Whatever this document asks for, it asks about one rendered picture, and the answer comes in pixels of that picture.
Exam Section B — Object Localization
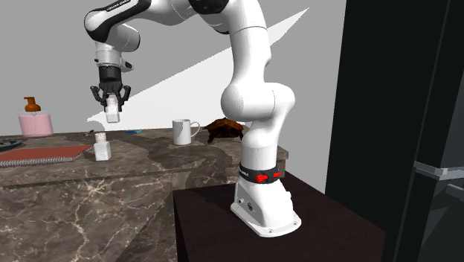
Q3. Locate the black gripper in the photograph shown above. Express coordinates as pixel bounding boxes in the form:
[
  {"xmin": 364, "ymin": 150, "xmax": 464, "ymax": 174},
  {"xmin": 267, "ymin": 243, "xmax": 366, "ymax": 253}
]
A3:
[{"xmin": 89, "ymin": 65, "xmax": 132, "ymax": 112}]

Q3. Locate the white shaker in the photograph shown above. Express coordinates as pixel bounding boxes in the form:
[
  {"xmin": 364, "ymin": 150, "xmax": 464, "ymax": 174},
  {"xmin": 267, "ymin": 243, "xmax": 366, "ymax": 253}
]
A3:
[
  {"xmin": 93, "ymin": 132, "xmax": 112, "ymax": 162},
  {"xmin": 104, "ymin": 95, "xmax": 121, "ymax": 124}
]

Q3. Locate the white mug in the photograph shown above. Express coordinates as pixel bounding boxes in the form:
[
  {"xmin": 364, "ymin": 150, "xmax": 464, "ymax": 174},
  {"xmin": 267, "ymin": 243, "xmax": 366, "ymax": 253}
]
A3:
[{"xmin": 172, "ymin": 118, "xmax": 201, "ymax": 146}]

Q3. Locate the pink soap dispenser orange pump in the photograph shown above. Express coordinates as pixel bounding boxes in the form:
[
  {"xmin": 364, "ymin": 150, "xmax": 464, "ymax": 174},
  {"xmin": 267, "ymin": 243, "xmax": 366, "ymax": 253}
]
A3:
[{"xmin": 17, "ymin": 96, "xmax": 54, "ymax": 138}]

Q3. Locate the red spiral notebook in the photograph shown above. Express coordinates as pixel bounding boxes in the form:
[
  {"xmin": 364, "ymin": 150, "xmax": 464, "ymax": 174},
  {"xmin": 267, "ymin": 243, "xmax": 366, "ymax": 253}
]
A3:
[{"xmin": 0, "ymin": 144, "xmax": 94, "ymax": 169}]

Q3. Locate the dark flat dish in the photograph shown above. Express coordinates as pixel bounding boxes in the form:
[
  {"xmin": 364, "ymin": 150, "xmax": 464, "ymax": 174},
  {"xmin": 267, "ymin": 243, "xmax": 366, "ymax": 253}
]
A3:
[{"xmin": 0, "ymin": 138, "xmax": 24, "ymax": 152}]

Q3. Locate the brown turtle figure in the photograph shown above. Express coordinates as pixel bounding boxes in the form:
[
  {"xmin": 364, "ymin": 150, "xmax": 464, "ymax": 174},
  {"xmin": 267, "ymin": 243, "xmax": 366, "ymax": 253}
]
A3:
[{"xmin": 202, "ymin": 117, "xmax": 245, "ymax": 144}]

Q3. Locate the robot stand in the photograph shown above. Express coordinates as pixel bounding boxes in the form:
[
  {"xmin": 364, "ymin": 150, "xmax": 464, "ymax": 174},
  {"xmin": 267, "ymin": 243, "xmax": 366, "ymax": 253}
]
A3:
[{"xmin": 172, "ymin": 170, "xmax": 387, "ymax": 262}]

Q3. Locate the tall black fridge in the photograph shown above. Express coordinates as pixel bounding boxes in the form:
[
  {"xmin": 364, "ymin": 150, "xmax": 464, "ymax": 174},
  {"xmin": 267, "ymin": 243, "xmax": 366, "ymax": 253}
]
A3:
[{"xmin": 325, "ymin": 0, "xmax": 464, "ymax": 262}]

